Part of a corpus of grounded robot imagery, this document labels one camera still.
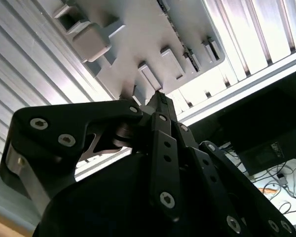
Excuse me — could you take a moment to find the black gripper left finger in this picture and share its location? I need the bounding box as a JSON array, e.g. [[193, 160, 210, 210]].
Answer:
[[0, 90, 186, 222]]

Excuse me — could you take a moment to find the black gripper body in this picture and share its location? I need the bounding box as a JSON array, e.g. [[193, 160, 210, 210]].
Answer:
[[32, 153, 240, 237]]

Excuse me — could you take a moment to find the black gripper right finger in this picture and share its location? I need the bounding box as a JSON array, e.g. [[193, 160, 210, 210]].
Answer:
[[162, 94, 296, 237]]

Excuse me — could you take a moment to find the green RAM stick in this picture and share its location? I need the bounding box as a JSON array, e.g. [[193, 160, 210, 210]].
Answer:
[[157, 0, 202, 74]]

